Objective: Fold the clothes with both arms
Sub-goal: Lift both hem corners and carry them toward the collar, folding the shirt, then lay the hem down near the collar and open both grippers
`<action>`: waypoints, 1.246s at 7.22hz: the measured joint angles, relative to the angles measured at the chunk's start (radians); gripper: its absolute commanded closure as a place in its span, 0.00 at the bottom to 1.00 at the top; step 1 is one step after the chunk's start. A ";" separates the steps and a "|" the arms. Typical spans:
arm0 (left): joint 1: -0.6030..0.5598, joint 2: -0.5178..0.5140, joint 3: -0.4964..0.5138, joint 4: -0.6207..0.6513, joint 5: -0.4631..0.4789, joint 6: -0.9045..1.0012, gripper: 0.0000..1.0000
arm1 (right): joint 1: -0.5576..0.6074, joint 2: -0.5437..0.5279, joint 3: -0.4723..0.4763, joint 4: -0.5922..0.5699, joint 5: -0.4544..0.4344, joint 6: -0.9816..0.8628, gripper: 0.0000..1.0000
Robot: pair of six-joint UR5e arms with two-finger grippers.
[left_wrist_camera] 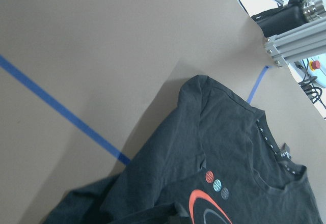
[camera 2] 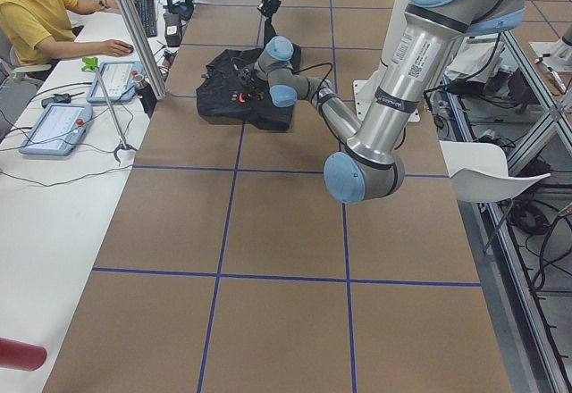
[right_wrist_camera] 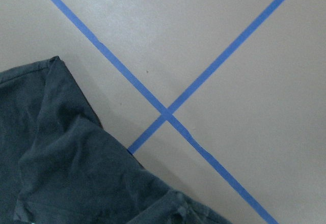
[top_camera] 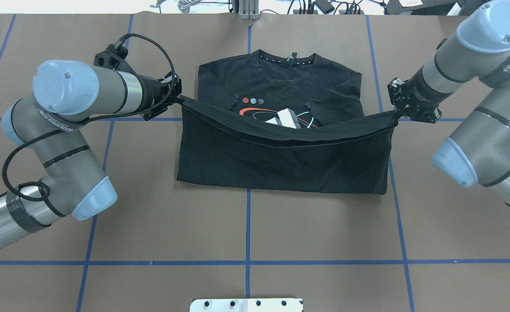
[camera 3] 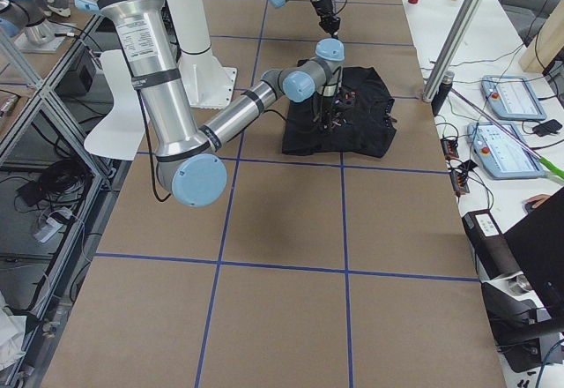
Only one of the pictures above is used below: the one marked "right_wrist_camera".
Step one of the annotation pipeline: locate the black t-shirt with logo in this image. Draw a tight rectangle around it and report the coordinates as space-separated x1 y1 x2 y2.
1 57 227 223

